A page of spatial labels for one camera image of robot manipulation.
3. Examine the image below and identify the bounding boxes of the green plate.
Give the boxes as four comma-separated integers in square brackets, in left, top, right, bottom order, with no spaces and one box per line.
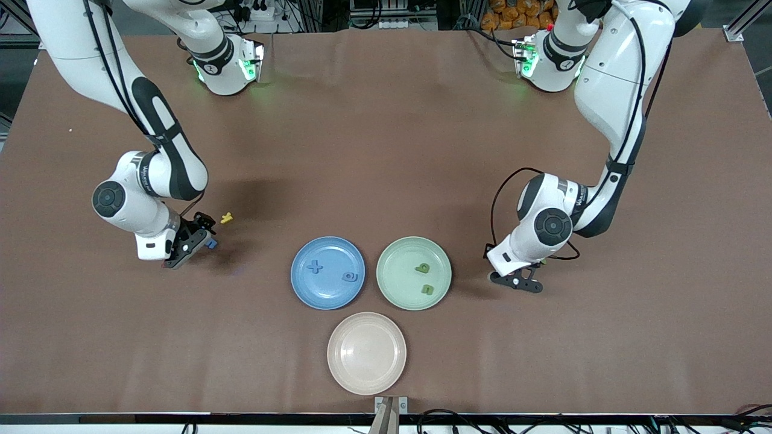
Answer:
[376,236,452,311]

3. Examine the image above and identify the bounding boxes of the blue plate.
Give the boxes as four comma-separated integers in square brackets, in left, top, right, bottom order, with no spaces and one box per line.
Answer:
[290,236,366,310]

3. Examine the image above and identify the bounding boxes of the brown table cover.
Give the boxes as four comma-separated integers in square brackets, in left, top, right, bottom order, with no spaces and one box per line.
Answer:
[0,27,772,417]

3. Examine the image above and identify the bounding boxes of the beige plate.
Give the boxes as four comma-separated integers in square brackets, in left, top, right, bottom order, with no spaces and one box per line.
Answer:
[327,312,407,396]

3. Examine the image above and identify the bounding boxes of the white power strip with plugs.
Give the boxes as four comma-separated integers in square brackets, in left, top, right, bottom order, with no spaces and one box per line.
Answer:
[232,0,284,22]

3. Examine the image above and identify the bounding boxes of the bag of orange fruit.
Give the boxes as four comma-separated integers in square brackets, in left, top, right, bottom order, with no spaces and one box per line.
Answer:
[481,0,558,32]

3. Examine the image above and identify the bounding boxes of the metal equipment rack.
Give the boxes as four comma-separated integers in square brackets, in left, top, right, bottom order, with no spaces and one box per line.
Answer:
[349,0,440,31]

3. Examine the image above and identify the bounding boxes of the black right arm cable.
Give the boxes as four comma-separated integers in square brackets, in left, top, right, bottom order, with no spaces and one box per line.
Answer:
[84,0,204,219]

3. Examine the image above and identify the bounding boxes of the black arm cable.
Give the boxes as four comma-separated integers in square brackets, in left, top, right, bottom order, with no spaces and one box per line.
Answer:
[84,0,204,219]
[490,0,674,262]

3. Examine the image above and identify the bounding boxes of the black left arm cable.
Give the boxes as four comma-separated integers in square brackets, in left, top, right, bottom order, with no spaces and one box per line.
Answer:
[490,0,674,262]

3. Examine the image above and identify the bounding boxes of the black looped cable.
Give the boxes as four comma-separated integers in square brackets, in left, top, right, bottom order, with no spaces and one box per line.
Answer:
[416,408,483,434]

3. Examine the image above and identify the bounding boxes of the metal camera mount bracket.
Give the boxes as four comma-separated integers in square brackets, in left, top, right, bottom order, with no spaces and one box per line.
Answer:
[369,396,410,434]

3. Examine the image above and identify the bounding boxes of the black table edge rail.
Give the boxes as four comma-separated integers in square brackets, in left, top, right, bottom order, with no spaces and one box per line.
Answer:
[0,412,772,426]

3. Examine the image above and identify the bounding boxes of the aluminium frame post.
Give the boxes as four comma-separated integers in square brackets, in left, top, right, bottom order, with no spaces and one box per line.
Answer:
[724,0,772,43]

